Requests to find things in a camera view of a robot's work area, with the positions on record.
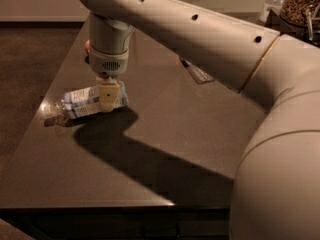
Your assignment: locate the clear plastic water bottle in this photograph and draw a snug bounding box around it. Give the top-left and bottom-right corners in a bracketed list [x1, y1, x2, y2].
[179, 57, 215, 84]

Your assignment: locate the black holder box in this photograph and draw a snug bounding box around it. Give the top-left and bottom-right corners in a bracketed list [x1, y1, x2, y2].
[264, 11, 320, 47]

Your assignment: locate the glass jar of granola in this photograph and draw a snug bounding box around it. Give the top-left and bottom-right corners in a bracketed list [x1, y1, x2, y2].
[280, 0, 320, 27]

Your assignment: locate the blue label plastic bottle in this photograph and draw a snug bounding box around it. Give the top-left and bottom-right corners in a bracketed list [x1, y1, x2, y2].
[42, 80, 128, 126]

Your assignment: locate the red apple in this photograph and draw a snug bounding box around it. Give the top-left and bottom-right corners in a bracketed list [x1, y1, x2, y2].
[84, 40, 90, 55]

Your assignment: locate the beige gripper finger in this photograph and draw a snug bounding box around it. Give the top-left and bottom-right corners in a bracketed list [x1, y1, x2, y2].
[97, 77, 119, 112]

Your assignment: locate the clear bottle in background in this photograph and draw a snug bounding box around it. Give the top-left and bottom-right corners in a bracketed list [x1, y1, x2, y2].
[259, 0, 284, 23]

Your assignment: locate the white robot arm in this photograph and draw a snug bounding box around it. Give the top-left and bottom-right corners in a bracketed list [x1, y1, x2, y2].
[80, 0, 320, 240]

